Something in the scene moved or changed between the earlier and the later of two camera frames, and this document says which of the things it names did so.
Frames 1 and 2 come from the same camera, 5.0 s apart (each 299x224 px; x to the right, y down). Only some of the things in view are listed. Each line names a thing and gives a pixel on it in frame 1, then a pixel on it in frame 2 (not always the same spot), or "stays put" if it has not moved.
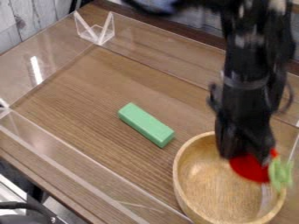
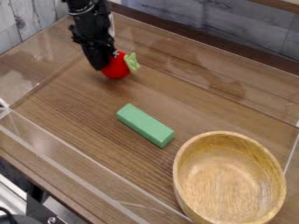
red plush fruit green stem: [273, 171] to [120, 65]
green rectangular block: [144, 124] stays put
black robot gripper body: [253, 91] to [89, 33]
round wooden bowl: [212, 194] stays put
